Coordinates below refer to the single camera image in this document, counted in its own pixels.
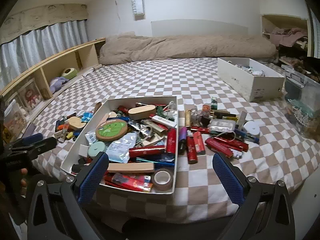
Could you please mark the white shoe box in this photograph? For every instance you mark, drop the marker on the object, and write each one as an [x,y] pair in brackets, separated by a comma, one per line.
[251,79]

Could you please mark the long wooden block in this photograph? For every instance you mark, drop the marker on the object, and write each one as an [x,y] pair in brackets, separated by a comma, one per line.
[131,168]

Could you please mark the purple notebook on bed edge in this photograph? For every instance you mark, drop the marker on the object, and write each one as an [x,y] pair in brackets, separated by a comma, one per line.
[29,131]

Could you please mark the checkered brown white bedsheet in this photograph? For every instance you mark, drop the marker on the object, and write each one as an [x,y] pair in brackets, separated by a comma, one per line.
[282,153]

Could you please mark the purple vape pen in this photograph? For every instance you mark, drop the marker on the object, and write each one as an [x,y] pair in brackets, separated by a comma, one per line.
[182,140]

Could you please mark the white wall hanging sign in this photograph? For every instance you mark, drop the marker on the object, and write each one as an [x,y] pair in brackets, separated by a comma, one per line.
[138,9]

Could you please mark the orange rectangular lighter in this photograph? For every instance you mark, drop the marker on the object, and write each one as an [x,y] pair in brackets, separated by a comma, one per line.
[64,126]

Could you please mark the grey window curtain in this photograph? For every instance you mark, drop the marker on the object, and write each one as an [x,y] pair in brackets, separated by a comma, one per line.
[28,49]

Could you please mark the red Lamborghini lighter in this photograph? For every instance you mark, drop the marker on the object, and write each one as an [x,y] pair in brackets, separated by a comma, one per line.
[199,145]

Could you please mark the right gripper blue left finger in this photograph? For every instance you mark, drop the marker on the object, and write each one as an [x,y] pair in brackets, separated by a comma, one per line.
[89,178]

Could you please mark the clear display box figurines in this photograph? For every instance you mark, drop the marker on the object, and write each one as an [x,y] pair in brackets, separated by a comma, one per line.
[14,119]

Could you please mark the clear plastic cassette case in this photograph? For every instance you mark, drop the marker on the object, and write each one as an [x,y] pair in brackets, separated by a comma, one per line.
[222,125]

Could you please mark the green patterned lighter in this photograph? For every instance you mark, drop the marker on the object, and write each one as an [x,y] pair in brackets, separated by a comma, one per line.
[213,103]

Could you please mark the roll of brown tape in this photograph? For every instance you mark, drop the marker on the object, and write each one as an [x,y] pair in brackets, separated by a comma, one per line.
[162,179]

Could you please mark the white J-King lighter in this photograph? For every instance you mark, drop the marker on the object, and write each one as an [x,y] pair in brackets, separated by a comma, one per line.
[235,154]

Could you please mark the mint green round tape measure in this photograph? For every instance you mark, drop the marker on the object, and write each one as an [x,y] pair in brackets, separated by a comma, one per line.
[96,148]

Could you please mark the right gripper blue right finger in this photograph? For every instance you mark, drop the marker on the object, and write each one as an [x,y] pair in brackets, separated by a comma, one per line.
[231,177]

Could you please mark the framed doll picture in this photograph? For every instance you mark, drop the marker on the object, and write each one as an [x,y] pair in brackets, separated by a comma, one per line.
[30,95]

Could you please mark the long red slim box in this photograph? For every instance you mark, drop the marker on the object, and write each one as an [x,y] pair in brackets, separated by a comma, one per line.
[233,144]

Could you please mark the large round wooden block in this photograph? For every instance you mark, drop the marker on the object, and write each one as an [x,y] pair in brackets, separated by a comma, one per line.
[75,123]

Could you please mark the white cardboard clutter tray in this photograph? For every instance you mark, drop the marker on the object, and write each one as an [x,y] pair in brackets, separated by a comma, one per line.
[158,129]

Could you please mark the wooden headboard shelf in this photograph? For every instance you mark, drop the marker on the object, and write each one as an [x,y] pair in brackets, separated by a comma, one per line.
[36,80]

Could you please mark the round cork green coaster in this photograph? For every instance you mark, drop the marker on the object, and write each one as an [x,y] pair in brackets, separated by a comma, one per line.
[111,130]

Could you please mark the clear plastic storage bin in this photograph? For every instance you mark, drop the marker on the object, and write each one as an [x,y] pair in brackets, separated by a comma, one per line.
[301,102]

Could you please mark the blue plastic packet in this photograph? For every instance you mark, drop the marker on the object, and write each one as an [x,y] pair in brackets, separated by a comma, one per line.
[87,116]

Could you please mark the gold cylinder lighter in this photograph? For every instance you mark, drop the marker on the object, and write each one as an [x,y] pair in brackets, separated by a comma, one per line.
[188,118]

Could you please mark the dark red lighter in tray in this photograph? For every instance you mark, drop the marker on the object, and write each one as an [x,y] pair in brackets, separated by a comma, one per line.
[139,152]

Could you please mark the green white plush toy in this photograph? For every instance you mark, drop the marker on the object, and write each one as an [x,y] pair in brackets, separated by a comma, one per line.
[69,73]

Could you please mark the white round tape measure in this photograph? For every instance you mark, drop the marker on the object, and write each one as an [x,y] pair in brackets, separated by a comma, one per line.
[252,128]

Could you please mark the blue clear pen lighter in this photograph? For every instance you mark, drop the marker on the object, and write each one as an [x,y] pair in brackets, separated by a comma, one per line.
[246,136]

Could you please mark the beige quilted duvet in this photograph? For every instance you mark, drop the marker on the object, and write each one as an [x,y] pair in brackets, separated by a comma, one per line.
[132,48]

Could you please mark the purple plush toy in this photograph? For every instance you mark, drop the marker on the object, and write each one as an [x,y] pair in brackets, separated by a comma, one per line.
[57,83]

